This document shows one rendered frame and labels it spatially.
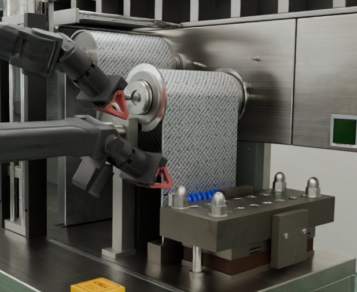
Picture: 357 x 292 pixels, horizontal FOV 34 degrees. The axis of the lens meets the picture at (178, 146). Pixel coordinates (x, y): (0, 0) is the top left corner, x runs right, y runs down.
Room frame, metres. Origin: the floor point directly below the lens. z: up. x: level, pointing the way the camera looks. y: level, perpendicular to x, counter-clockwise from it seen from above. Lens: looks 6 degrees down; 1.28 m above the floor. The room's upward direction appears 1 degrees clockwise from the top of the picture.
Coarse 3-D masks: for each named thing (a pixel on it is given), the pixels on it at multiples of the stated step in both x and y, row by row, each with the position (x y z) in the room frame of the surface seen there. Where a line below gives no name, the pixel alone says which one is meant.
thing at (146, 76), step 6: (138, 72) 1.27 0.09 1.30; (144, 72) 1.25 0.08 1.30; (132, 78) 1.28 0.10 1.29; (138, 78) 1.27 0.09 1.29; (144, 78) 1.25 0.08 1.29; (150, 78) 1.24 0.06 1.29; (150, 84) 1.24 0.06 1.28; (156, 84) 1.22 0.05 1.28; (126, 90) 1.30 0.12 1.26; (156, 90) 1.22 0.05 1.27; (156, 96) 1.22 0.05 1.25; (126, 102) 1.30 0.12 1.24; (156, 102) 1.22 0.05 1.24; (156, 108) 1.22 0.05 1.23; (132, 114) 1.28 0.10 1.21; (150, 114) 1.24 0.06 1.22; (156, 114) 1.23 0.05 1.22; (138, 120) 1.27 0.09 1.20; (144, 120) 1.25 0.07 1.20; (150, 120) 1.24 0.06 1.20; (162, 120) 1.26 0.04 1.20
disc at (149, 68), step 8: (144, 64) 1.26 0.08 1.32; (136, 72) 1.28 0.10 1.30; (152, 72) 1.24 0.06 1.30; (128, 80) 1.30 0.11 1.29; (144, 80) 1.26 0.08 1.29; (160, 80) 1.22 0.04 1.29; (160, 88) 1.22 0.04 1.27; (160, 104) 1.22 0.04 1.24; (160, 112) 1.22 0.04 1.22; (160, 120) 1.22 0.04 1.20; (144, 128) 1.26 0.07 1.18; (152, 128) 1.24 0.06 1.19
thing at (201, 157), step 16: (176, 128) 1.25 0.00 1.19; (192, 128) 1.28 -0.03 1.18; (208, 128) 1.31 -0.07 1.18; (224, 128) 1.35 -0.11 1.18; (176, 144) 1.25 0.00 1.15; (192, 144) 1.28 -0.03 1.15; (208, 144) 1.31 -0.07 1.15; (224, 144) 1.35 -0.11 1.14; (176, 160) 1.25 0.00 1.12; (192, 160) 1.28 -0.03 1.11; (208, 160) 1.32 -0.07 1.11; (224, 160) 1.35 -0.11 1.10; (176, 176) 1.25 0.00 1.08; (192, 176) 1.28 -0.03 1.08; (208, 176) 1.32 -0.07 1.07; (224, 176) 1.35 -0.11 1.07; (192, 192) 1.28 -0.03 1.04
